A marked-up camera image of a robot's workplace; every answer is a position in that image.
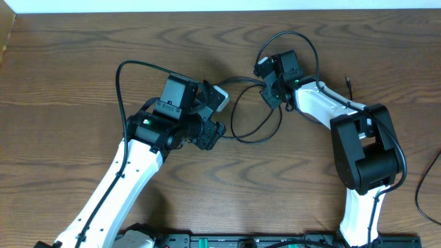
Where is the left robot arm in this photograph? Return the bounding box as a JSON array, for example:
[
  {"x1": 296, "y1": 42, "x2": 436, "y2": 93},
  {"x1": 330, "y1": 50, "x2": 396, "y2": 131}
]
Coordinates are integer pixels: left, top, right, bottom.
[{"x1": 53, "y1": 73, "x2": 229, "y2": 247}]

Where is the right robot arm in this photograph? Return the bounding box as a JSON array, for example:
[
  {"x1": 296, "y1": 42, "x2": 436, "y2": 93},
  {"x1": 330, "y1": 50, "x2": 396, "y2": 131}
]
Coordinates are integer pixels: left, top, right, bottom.
[{"x1": 254, "y1": 50, "x2": 407, "y2": 247}]

